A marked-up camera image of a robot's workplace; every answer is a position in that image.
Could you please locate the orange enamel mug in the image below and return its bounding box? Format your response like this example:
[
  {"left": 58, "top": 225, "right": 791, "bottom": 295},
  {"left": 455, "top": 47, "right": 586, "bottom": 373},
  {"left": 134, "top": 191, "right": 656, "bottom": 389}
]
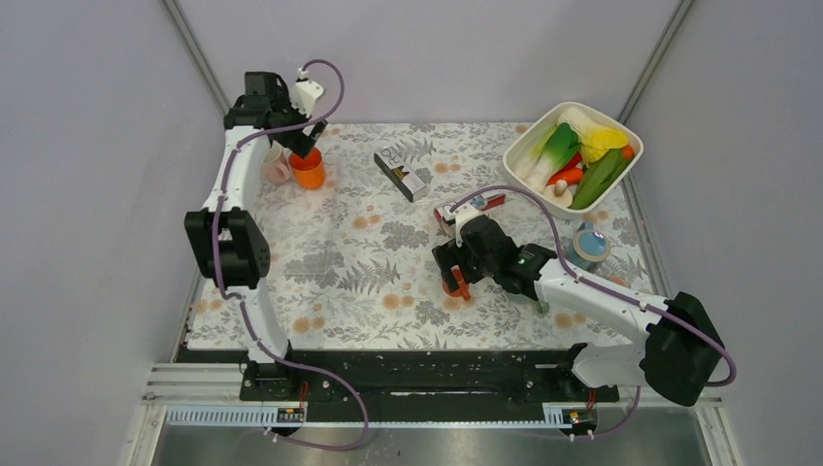
[{"left": 288, "top": 148, "right": 326, "bottom": 189}]

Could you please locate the purple cable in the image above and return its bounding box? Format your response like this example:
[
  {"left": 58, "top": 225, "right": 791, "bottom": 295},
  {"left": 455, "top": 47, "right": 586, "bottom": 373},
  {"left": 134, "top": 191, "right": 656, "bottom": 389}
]
[
  {"left": 449, "top": 184, "right": 739, "bottom": 441},
  {"left": 211, "top": 58, "right": 372, "bottom": 452}
]

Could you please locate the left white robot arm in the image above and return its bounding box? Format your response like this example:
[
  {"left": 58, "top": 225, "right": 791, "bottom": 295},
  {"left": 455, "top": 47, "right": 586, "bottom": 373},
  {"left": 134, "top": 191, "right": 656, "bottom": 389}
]
[{"left": 183, "top": 68, "right": 327, "bottom": 399}]

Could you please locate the red carrot toy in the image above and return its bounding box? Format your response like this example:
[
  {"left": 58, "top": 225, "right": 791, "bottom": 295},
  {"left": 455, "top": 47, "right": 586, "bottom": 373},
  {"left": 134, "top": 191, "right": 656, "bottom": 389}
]
[{"left": 546, "top": 167, "right": 584, "bottom": 185}]

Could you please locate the green ceramic mug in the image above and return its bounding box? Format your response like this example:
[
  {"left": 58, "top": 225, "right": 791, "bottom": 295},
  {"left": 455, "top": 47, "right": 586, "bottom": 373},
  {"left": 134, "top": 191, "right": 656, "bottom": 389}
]
[{"left": 508, "top": 293, "right": 550, "bottom": 316}]

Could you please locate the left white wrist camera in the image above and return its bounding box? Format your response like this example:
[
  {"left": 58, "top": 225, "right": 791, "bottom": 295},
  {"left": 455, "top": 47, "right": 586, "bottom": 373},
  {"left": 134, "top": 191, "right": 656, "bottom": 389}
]
[{"left": 289, "top": 68, "right": 325, "bottom": 119}]

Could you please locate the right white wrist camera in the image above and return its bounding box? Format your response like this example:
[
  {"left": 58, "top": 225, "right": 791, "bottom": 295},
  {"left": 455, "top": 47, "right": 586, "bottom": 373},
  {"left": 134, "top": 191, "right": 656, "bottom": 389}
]
[{"left": 452, "top": 203, "right": 481, "bottom": 248}]

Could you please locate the blue tape roll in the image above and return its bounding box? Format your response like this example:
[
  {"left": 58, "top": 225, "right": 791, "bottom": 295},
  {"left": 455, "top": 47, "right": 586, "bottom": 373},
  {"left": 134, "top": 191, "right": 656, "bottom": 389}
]
[{"left": 565, "top": 221, "right": 611, "bottom": 273}]

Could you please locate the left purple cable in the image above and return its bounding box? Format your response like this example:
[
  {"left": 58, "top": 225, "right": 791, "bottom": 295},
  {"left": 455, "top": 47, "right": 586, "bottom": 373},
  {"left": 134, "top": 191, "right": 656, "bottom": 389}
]
[{"left": 211, "top": 58, "right": 372, "bottom": 452}]

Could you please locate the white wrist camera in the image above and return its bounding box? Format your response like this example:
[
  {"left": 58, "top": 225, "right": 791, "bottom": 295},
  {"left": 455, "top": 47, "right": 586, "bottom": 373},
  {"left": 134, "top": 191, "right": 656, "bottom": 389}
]
[
  {"left": 289, "top": 68, "right": 325, "bottom": 119},
  {"left": 452, "top": 203, "right": 481, "bottom": 248}
]

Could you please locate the mushroom toy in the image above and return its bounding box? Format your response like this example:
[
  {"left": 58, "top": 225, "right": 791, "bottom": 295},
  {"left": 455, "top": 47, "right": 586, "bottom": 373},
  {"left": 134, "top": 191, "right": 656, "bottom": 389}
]
[{"left": 543, "top": 180, "right": 574, "bottom": 208}]

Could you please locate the black and white box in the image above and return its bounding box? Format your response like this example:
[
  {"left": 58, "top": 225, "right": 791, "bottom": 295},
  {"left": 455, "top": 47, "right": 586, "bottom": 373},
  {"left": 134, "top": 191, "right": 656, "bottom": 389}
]
[{"left": 373, "top": 147, "right": 428, "bottom": 203}]

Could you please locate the small orange cup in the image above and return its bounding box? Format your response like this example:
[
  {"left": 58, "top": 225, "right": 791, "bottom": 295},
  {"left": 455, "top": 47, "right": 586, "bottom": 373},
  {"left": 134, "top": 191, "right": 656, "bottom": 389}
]
[{"left": 442, "top": 267, "right": 471, "bottom": 301}]

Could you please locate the floral tablecloth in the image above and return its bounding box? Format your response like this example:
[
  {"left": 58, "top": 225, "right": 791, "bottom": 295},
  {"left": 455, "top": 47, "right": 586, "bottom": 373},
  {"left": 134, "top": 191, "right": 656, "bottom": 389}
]
[{"left": 186, "top": 121, "right": 672, "bottom": 352}]

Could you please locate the white vegetable tray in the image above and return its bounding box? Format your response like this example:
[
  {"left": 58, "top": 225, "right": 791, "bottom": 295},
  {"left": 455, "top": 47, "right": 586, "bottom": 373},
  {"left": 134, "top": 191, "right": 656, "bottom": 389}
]
[{"left": 503, "top": 102, "right": 644, "bottom": 219}]

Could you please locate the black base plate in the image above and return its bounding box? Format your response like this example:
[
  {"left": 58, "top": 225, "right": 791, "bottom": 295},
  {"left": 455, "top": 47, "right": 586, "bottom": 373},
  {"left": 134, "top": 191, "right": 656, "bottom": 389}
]
[{"left": 175, "top": 347, "right": 687, "bottom": 426}]

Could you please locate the green cucumber toy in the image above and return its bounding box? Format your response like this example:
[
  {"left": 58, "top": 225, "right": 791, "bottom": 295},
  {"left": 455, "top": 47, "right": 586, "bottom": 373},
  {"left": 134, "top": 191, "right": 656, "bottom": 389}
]
[{"left": 571, "top": 149, "right": 633, "bottom": 210}]

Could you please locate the green leek toy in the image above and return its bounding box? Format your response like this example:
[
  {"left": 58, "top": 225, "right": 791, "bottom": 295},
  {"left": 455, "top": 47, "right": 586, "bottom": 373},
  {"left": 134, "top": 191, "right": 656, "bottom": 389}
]
[{"left": 525, "top": 122, "right": 579, "bottom": 190}]

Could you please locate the napa cabbage toy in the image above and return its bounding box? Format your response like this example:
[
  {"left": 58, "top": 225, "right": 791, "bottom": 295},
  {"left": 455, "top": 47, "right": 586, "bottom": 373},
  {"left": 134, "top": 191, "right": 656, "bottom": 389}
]
[{"left": 556, "top": 107, "right": 599, "bottom": 137}]

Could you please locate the pink mug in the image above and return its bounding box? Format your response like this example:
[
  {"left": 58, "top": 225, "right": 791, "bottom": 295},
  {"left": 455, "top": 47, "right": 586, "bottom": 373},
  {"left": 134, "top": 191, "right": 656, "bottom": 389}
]
[{"left": 261, "top": 147, "right": 291, "bottom": 185}]

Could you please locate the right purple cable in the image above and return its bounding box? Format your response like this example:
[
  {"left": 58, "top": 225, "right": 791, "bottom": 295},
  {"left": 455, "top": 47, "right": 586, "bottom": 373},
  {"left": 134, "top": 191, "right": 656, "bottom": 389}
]
[{"left": 449, "top": 184, "right": 739, "bottom": 441}]

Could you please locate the red and white box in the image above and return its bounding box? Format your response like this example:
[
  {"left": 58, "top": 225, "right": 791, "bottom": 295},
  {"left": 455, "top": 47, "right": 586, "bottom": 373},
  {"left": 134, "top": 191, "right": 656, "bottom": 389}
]
[{"left": 434, "top": 190, "right": 507, "bottom": 237}]

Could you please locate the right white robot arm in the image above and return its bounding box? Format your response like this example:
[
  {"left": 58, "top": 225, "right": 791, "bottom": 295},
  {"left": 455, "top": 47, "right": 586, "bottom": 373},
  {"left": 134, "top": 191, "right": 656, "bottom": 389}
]
[{"left": 432, "top": 215, "right": 725, "bottom": 407}]

